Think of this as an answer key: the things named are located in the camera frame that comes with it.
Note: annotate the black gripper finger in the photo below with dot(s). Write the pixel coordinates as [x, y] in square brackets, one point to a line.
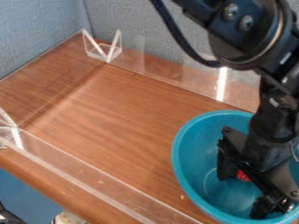
[227, 165]
[264, 206]

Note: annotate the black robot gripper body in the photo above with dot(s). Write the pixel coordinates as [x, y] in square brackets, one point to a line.
[264, 159]

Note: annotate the red toy strawberry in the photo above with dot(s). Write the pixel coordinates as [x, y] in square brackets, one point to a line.
[243, 176]

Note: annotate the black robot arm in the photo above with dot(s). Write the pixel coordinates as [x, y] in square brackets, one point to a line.
[254, 37]

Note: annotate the blue plastic bowl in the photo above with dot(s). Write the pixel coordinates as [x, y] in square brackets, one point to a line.
[224, 200]

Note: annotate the clear acrylic back barrier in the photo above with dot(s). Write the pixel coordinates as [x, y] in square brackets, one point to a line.
[164, 63]

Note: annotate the clear acrylic barrier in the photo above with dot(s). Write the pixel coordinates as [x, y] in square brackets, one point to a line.
[41, 159]
[164, 63]

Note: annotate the clear acrylic front barrier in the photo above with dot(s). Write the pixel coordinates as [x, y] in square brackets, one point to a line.
[41, 159]

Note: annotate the clear acrylic corner bracket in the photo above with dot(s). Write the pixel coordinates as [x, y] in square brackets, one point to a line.
[101, 51]

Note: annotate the clear acrylic left bracket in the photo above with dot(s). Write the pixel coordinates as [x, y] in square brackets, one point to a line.
[9, 131]

